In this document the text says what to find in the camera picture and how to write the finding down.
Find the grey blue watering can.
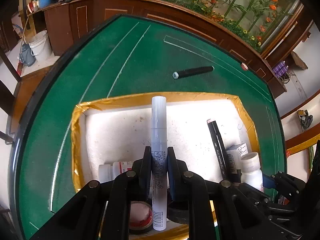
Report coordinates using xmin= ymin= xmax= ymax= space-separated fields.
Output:
xmin=20 ymin=43 xmax=36 ymax=67

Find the white marker tube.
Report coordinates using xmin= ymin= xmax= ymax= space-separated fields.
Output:
xmin=151 ymin=96 xmax=168 ymax=231

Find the black ribbed plastic block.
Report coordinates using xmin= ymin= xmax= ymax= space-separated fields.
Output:
xmin=167 ymin=200 xmax=189 ymax=224

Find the black pen on table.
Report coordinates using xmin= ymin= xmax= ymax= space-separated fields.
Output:
xmin=172 ymin=66 xmax=214 ymax=80

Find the dark wooden chair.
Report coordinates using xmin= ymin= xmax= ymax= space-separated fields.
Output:
xmin=0 ymin=47 xmax=53 ymax=145

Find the black electrical tape roll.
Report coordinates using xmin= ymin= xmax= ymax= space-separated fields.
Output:
xmin=129 ymin=201 xmax=153 ymax=235

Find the white green medicine box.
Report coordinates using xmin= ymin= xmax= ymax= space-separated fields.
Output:
xmin=226 ymin=143 xmax=248 ymax=180

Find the white plastic bucket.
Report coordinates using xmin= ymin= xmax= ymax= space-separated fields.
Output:
xmin=29 ymin=30 xmax=53 ymax=62

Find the yellow taped foam tray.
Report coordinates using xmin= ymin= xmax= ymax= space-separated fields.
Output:
xmin=71 ymin=92 xmax=260 ymax=191

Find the small white pill bottle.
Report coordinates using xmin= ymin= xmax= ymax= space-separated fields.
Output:
xmin=240 ymin=152 xmax=264 ymax=192

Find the white bottle red label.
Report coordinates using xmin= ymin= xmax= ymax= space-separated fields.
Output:
xmin=98 ymin=161 xmax=133 ymax=183

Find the wooden cabinet counter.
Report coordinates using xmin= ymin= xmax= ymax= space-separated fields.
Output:
xmin=29 ymin=0 xmax=287 ymax=98

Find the black marker pen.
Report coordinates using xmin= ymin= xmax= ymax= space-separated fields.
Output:
xmin=207 ymin=119 xmax=233 ymax=182

